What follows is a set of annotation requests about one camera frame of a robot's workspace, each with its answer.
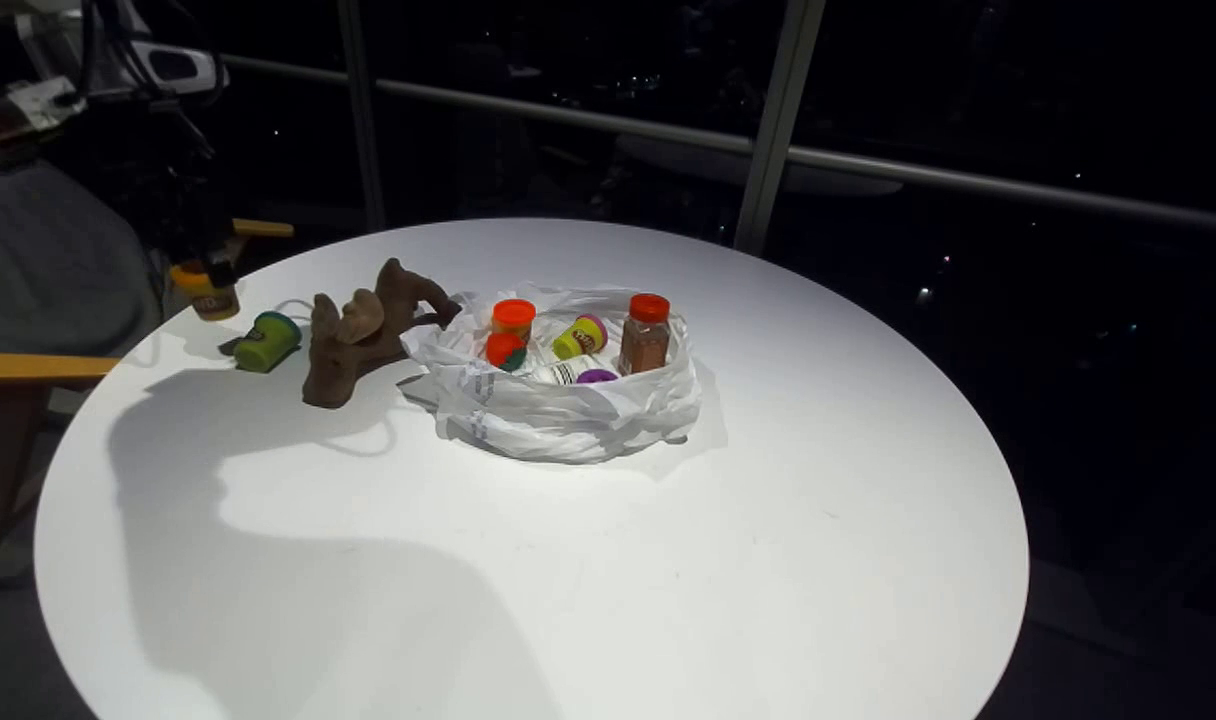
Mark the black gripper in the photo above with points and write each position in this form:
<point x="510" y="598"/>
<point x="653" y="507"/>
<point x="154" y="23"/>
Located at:
<point x="189" y="200"/>

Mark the play-doh tub yellow lid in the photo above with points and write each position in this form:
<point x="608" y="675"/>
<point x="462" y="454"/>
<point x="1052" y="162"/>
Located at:
<point x="205" y="289"/>

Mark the green play-doh tub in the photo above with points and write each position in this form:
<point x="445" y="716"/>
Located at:
<point x="267" y="343"/>

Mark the brown plush toy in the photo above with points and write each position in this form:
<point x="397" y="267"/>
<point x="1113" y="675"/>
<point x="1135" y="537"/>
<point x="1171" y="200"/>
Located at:
<point x="362" y="333"/>

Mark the play-doh tub orange lid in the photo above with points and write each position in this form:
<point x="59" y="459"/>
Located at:
<point x="514" y="317"/>

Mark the green yellow toy fruit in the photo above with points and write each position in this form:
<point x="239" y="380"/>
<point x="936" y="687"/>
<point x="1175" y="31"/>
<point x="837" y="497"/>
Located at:
<point x="580" y="336"/>

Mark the brown spice bottle red cap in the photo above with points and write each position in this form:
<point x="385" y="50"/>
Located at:
<point x="645" y="333"/>

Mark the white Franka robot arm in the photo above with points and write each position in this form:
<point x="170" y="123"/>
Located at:
<point x="60" y="253"/>

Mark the wooden bar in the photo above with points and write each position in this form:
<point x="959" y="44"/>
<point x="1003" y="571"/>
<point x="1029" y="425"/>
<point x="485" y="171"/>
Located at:
<point x="267" y="228"/>

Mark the wooden stand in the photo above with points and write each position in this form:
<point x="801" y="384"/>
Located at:
<point x="21" y="374"/>

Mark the clear white plastic bag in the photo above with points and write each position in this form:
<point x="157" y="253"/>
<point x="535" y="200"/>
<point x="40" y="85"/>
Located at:
<point x="553" y="421"/>

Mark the grey window frame post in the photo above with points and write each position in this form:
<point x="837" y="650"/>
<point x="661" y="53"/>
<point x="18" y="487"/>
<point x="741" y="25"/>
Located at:
<point x="775" y="123"/>
<point x="362" y="107"/>

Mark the grey window frame rail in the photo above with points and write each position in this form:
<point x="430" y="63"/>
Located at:
<point x="632" y="126"/>

